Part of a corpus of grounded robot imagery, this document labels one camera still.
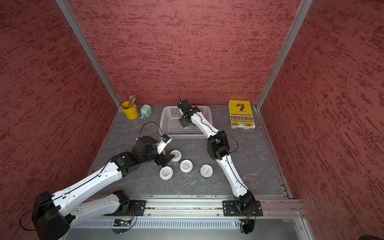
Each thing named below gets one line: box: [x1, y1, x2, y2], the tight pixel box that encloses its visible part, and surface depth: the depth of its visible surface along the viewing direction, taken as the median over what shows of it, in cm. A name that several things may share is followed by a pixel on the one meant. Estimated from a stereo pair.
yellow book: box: [228, 100, 256, 130], surface depth 112 cm
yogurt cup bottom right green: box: [200, 164, 214, 178], surface depth 82 cm
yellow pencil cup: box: [120, 100, 139, 120], surface depth 111 cm
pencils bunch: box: [128, 95, 136, 109], surface depth 105 cm
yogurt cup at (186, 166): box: [179, 159, 194, 173], surface depth 83 cm
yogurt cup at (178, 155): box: [170, 149, 182, 162], surface depth 89 cm
